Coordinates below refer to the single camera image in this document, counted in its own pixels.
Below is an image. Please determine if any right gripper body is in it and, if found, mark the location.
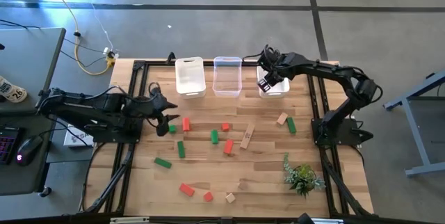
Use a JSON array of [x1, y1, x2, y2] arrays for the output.
[[259, 54, 290, 81]]

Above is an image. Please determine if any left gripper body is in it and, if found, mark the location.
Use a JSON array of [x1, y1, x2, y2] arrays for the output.
[[145, 90, 170, 122]]

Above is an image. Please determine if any long natural wooden plank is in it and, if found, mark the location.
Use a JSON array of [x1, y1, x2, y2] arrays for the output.
[[239, 122, 256, 150]]

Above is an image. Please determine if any white plastic bin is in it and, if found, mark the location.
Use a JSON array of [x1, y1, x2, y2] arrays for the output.
[[175, 56, 207, 99], [256, 65, 291, 99]]

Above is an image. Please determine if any clear plastic bin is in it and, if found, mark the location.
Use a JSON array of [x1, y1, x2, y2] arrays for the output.
[[212, 56, 243, 98]]

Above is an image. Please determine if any white power plug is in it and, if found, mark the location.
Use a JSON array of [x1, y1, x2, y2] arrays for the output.
[[102, 46, 120, 60]]

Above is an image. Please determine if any white printed box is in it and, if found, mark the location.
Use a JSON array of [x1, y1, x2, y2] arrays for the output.
[[63, 125, 95, 147]]

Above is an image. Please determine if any artificial green plant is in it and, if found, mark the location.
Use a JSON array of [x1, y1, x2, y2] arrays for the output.
[[282, 152, 327, 198]]

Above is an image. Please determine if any gray desk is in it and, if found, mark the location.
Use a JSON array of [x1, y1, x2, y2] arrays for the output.
[[0, 27, 67, 197]]

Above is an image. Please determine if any black computer mouse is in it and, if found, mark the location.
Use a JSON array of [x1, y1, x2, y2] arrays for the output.
[[15, 135, 45, 167]]

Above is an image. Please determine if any white printed can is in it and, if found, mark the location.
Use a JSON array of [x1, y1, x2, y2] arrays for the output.
[[0, 75, 28, 104]]

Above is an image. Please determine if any black backlit keyboard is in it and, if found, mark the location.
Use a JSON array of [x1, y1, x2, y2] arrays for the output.
[[0, 125, 20, 165]]

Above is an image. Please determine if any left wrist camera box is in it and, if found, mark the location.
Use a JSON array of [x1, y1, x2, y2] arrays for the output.
[[155, 115, 170, 137]]

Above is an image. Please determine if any black aluminium table frame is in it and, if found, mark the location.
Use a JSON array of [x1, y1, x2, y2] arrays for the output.
[[78, 52, 375, 220]]

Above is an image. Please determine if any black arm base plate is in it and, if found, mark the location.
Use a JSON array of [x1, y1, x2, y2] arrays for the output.
[[311, 118, 375, 147], [84, 118, 144, 144]]

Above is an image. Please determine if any white floor cable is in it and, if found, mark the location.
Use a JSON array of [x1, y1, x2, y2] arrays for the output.
[[83, 0, 115, 54]]

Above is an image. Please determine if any silver metal bracket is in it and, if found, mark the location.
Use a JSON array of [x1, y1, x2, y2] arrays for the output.
[[311, 218, 345, 224], [110, 216, 150, 224]]

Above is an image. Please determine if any yellow floor cable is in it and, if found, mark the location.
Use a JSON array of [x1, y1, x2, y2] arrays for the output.
[[38, 0, 116, 77]]

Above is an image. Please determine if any blue-gray table frame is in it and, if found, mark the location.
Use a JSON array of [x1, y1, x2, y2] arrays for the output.
[[382, 70, 445, 178]]

